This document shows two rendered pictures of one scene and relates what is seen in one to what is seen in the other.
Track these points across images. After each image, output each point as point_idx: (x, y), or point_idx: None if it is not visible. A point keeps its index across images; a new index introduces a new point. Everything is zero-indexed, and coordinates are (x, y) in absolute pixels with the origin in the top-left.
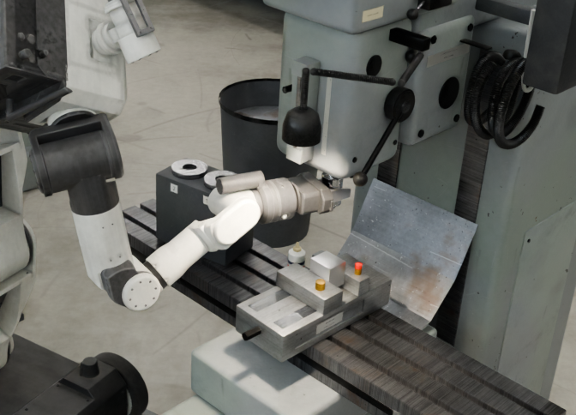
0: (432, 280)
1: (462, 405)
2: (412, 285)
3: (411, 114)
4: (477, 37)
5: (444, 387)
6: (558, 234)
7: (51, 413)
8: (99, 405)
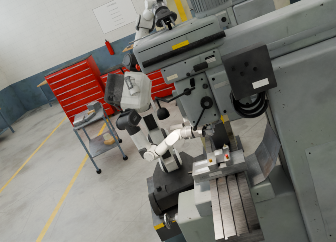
0: (270, 164)
1: (227, 214)
2: (266, 164)
3: (217, 105)
4: None
5: (230, 205)
6: None
7: (181, 183)
8: (193, 184)
